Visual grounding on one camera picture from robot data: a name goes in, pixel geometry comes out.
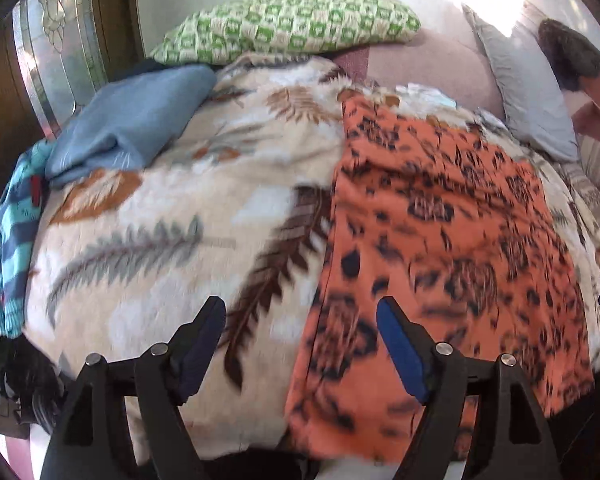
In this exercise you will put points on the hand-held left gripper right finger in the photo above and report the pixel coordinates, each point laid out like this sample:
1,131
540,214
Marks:
402,350

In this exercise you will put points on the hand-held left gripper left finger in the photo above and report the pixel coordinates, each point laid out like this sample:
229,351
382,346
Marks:
200,347

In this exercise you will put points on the orange black floral garment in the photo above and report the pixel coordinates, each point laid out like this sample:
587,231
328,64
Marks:
455,235

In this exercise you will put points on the cream leaf print blanket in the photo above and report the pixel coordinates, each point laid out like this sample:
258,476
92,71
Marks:
180,260

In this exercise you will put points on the dark cloth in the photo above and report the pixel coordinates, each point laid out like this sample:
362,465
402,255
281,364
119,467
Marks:
35,385

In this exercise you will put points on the pink board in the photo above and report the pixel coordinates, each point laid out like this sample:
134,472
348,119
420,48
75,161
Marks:
597,112

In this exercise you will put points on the teal striped cloth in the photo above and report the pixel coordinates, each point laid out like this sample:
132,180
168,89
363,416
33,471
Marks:
15,240

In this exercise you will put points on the grey pillow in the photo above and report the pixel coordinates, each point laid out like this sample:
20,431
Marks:
525,85

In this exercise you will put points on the folded blue cloth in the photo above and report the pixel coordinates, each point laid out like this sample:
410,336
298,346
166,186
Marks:
130,120

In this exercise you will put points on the dark furry cushion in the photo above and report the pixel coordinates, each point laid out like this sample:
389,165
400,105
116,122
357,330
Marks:
570,55

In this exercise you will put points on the white pale blue cloth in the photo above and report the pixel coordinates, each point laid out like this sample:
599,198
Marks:
430,94

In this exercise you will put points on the etched glass window panel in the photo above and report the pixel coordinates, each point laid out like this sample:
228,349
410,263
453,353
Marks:
60,50

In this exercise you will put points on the green patterned pillow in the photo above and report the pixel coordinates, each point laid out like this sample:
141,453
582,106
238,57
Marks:
290,25

